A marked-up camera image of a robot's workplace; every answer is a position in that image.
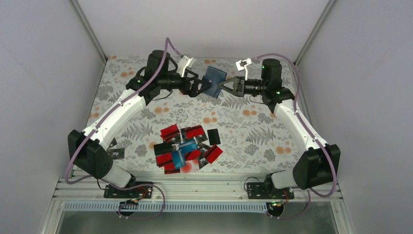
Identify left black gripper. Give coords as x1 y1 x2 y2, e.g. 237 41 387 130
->
158 68 210 98

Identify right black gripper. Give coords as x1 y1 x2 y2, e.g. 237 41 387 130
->
217 76 267 97

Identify blue leather card holder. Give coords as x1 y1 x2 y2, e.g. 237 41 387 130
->
204 66 227 98

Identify blue card with grey stripe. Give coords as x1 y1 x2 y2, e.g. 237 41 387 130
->
171 139 200 169

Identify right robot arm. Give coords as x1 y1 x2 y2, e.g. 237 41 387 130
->
217 58 340 198

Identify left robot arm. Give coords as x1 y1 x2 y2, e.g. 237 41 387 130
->
66 50 211 197

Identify red card top centre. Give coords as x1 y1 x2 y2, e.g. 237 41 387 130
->
181 125 205 139

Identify red card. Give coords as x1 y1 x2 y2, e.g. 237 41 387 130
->
181 125 205 139
161 124 180 142
156 153 180 175
204 145 223 164

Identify black card apart right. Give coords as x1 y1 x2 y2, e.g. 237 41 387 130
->
207 129 221 145

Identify red card top left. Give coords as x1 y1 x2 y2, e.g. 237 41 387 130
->
161 124 180 142

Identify red card right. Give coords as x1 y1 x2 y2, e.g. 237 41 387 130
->
204 145 223 164

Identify black card left pile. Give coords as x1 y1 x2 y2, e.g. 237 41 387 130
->
153 142 175 156

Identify red card bottom left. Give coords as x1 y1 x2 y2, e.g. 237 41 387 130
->
156 153 180 175

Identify black vip card far left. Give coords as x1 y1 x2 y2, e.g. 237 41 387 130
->
106 138 125 160

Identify floral table mat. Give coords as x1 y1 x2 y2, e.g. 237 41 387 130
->
86 55 302 174

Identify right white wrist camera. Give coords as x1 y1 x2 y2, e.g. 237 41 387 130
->
235 58 252 80

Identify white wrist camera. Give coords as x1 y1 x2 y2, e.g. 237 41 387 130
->
235 58 252 80
177 55 196 78

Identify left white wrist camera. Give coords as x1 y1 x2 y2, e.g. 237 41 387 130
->
177 55 196 78

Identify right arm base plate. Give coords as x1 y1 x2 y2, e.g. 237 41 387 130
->
244 182 295 200

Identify aluminium frame rail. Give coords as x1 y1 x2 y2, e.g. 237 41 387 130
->
53 175 343 202

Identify white slotted cable duct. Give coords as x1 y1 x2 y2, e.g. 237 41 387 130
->
62 201 267 213

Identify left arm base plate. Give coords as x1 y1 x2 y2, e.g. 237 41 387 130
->
103 181 153 199

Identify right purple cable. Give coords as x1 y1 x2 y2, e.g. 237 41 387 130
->
251 53 338 220

